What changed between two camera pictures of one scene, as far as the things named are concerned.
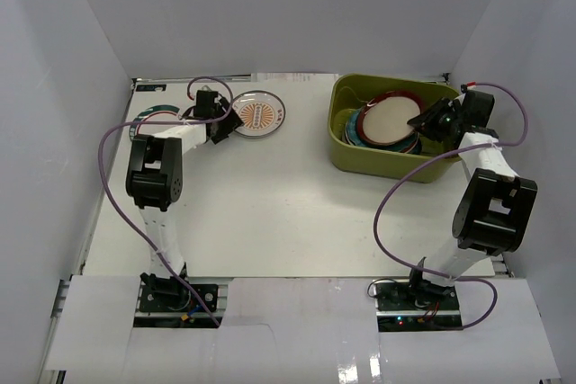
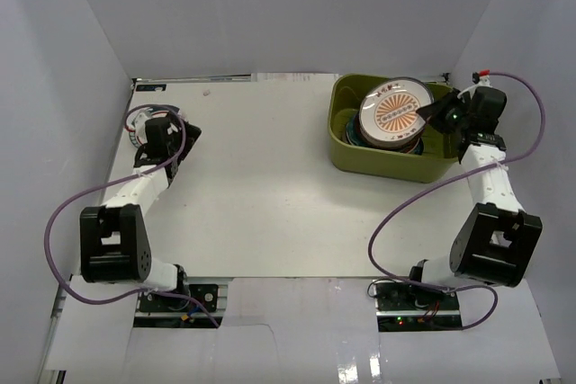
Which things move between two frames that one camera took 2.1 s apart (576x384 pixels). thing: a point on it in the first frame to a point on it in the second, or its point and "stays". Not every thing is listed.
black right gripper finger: x=447 y=136 to x=449 y=126
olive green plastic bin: x=370 y=133 stays
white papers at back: x=295 y=77 stays
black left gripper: x=227 y=122 to x=186 y=145
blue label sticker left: x=150 y=87 stays
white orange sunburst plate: x=262 y=112 to x=388 y=110
